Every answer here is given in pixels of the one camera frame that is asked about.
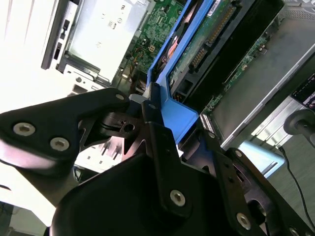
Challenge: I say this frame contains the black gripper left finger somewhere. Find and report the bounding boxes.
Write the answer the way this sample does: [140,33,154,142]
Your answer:
[0,83,195,218]

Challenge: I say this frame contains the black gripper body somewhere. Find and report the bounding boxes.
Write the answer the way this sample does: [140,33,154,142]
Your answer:
[49,153,237,236]

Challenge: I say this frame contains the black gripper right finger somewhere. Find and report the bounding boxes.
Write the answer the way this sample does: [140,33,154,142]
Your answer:
[199,113,315,236]

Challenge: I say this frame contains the hard disk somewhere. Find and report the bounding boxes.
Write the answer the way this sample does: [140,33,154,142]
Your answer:
[145,0,286,158]

